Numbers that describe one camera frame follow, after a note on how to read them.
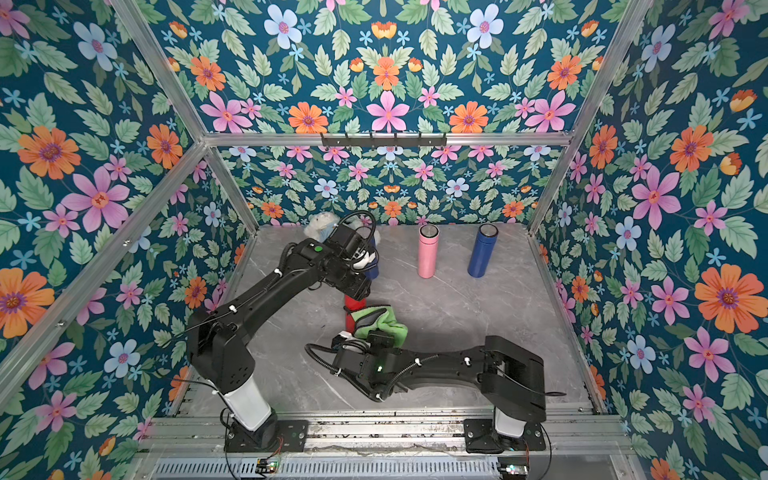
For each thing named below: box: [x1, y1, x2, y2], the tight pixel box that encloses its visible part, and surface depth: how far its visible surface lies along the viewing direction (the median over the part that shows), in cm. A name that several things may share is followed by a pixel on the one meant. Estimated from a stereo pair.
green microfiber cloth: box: [351, 304, 409, 348], surface depth 79 cm
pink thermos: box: [418, 224, 440, 279], surface depth 95 cm
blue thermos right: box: [467, 223, 499, 278], surface depth 97 cm
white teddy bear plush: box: [304, 211, 340, 243], surface depth 112 cm
